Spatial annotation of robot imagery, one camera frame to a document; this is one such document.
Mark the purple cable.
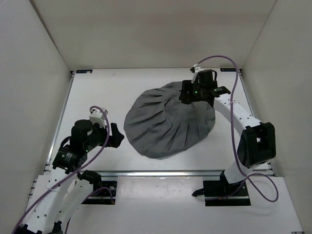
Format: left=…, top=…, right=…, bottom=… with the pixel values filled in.
left=194, top=55, right=280, bottom=202
left=11, top=105, right=115, bottom=234

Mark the left blue corner label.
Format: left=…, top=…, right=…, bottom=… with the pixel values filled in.
left=76, top=69, right=93, bottom=74

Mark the right blue corner label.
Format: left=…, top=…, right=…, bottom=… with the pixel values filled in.
left=220, top=68, right=236, bottom=72

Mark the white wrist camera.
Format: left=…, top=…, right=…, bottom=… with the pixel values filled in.
left=89, top=108, right=106, bottom=129
left=190, top=63, right=203, bottom=83

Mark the aluminium front rail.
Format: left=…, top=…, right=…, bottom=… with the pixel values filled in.
left=98, top=170, right=222, bottom=177

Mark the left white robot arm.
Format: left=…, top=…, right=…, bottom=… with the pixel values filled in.
left=12, top=118, right=124, bottom=234

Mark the blue corner label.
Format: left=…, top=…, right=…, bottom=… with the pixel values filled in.
left=76, top=69, right=93, bottom=74
left=220, top=68, right=236, bottom=72

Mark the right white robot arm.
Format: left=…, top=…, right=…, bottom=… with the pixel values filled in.
left=179, top=67, right=276, bottom=199

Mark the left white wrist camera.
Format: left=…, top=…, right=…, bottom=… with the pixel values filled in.
left=89, top=108, right=106, bottom=129

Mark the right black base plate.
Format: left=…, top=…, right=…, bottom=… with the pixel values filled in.
left=203, top=180, right=251, bottom=207

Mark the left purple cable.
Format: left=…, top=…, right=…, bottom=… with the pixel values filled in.
left=11, top=105, right=115, bottom=234

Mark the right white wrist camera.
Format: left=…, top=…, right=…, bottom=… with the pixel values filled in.
left=190, top=63, right=203, bottom=83

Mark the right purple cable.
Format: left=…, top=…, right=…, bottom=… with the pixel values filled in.
left=194, top=55, right=280, bottom=202

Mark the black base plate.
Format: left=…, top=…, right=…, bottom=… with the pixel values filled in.
left=82, top=176, right=117, bottom=205
left=203, top=180, right=251, bottom=207

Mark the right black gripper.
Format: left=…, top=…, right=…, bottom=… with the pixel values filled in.
left=178, top=81, right=204, bottom=103

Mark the grey pleated skirt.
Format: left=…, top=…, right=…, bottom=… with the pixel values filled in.
left=123, top=81, right=215, bottom=159

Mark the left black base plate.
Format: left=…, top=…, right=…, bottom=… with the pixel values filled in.
left=82, top=176, right=117, bottom=205

